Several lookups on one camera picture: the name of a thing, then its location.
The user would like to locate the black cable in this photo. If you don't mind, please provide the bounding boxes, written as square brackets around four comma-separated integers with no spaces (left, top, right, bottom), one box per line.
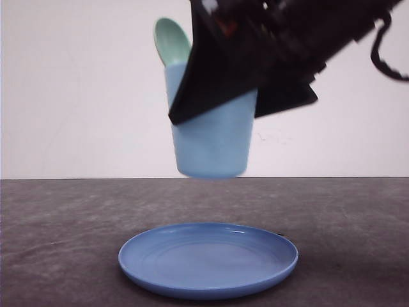
[370,12,409,81]

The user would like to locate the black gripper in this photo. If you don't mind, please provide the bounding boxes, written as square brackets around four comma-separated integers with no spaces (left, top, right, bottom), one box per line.
[169,1,390,125]

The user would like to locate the blue plastic plate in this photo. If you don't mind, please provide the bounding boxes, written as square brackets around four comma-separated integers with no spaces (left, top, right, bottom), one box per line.
[118,223,299,301]

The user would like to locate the light blue plastic cup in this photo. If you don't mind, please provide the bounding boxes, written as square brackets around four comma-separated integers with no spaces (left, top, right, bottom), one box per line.
[165,63,258,178]

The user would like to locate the mint green plastic spoon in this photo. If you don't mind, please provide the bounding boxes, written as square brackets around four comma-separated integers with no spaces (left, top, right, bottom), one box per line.
[153,17,191,67]

